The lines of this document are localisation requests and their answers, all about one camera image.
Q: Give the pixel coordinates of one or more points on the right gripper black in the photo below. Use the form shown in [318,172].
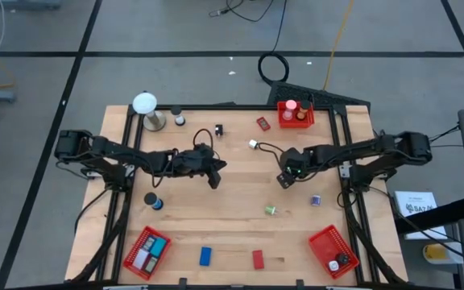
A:
[294,159]

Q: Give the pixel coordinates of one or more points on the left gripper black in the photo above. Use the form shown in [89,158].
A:
[191,167]

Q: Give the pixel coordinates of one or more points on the purple wall charger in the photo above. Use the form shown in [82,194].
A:
[316,200]

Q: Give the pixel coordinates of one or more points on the red case dark window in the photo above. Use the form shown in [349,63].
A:
[263,123]

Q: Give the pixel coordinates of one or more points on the pink capped hourglass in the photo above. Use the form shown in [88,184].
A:
[291,104]

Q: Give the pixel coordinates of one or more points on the green wall charger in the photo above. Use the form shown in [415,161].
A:
[270,210]

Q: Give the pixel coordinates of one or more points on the white sand hourglass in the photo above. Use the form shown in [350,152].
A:
[176,110]

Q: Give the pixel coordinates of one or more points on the plain blue plastic case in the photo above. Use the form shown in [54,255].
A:
[205,256]

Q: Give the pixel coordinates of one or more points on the blue case with label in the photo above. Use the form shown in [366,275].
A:
[149,243]

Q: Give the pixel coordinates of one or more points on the black wall charger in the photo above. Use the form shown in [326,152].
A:
[342,258]

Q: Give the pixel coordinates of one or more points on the white plastic case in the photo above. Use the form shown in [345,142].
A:
[141,259]

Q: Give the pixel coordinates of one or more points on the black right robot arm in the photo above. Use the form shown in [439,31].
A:
[357,149]

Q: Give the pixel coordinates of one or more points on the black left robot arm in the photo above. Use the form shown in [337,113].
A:
[111,148]

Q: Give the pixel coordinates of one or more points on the black charger white label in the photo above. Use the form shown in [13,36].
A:
[218,130]

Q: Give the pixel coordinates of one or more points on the red slotted plastic basket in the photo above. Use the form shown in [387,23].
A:
[308,123]
[324,243]
[137,246]

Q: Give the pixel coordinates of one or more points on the orange sand hourglass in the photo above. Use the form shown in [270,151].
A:
[305,104]

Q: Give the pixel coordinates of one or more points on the blue sand hourglass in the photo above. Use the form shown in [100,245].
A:
[150,198]

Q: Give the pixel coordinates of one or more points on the white mushroom lamp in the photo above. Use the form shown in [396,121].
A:
[145,103]

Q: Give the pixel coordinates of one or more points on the plain red plastic case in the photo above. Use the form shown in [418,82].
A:
[258,259]

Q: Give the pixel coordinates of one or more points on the white printed cardboard box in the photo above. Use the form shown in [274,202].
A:
[413,199]

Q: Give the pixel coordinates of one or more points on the black angled bar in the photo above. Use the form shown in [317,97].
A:
[437,215]

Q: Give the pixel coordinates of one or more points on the clear tub yellow contents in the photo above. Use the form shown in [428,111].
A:
[437,252]

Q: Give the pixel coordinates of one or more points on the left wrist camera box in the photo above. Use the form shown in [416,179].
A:
[204,152]

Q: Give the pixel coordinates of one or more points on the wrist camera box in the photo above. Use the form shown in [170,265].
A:
[204,152]
[287,180]

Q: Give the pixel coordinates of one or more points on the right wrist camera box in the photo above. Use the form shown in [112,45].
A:
[287,180]

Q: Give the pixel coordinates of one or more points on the white wall charger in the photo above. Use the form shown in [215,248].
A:
[253,143]

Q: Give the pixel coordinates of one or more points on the black aluminium table frame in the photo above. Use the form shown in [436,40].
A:
[236,107]

